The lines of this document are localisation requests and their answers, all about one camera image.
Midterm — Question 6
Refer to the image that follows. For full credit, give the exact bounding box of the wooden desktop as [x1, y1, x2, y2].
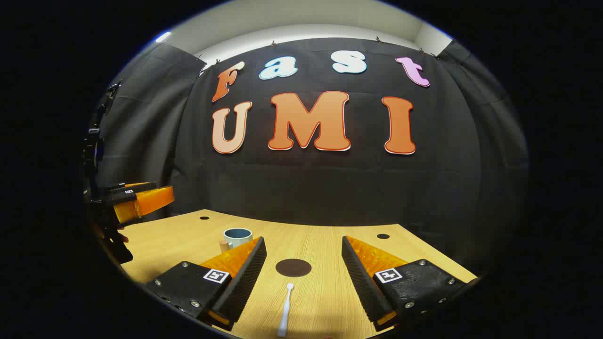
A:
[118, 210, 479, 339]

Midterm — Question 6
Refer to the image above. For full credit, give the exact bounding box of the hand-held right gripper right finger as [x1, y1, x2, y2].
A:
[342, 235, 479, 332]

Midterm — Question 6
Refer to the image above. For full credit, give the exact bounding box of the black backdrop cloth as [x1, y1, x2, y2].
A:
[94, 38, 530, 274]

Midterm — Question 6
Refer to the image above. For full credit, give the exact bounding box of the dark round coaster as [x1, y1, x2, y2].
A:
[276, 258, 312, 277]

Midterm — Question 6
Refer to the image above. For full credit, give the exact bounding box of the blue cup with wooden handle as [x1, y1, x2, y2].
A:
[220, 228, 253, 253]

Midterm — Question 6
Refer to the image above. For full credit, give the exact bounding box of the white toothbrush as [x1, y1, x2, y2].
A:
[277, 283, 295, 337]

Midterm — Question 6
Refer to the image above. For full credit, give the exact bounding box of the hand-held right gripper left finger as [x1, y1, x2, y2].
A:
[146, 236, 267, 331]

